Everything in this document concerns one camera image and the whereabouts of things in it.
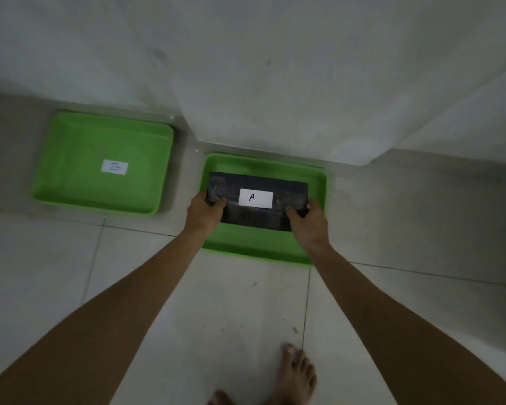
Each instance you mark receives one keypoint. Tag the person's right hand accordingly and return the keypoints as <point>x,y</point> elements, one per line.
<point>310,227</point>

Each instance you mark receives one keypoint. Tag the person's left hand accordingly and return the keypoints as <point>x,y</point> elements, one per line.
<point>201,217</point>

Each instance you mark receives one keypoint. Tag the person's left thumb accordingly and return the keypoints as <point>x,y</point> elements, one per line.
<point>218,203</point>

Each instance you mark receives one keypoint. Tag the person's right thumb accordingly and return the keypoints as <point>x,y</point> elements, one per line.
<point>295,214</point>

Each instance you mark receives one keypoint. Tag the black rectangular box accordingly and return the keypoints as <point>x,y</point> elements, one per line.
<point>257,217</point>

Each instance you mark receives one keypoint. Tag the person's right forearm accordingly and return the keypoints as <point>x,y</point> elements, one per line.
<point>396,328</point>

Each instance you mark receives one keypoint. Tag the person's left forearm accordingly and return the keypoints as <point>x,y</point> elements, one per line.
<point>109,324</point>

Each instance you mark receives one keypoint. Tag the white paper label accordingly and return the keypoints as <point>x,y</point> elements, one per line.
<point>256,198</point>
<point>114,167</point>

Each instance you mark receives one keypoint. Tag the green plastic tray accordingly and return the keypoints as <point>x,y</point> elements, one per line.
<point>253,244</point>
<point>76,181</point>

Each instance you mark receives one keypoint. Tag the person's right foot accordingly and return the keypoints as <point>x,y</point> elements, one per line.
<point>294,375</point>

